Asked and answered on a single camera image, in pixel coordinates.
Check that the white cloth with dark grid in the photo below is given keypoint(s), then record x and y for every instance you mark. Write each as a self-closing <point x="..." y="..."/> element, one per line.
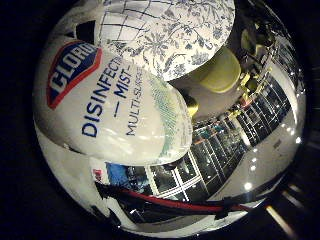
<point x="123" y="23"/>

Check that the metal storage shelf rack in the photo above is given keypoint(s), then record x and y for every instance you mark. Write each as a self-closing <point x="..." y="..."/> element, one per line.
<point x="216" y="150"/>

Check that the large yellow-green chair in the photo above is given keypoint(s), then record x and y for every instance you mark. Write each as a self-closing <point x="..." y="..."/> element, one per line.
<point x="221" y="73"/>

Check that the blue paper sheet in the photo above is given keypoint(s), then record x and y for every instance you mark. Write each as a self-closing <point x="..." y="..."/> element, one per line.
<point x="116" y="175"/>

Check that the white disinfecting mist spray bottle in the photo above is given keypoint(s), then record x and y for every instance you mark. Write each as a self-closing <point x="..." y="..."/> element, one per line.
<point x="110" y="106"/>

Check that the blue floral white tablecloth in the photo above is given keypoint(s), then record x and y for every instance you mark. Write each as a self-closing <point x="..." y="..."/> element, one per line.
<point x="180" y="43"/>

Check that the small yellow-green chair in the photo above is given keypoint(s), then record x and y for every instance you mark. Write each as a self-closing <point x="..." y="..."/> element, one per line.
<point x="250" y="41"/>

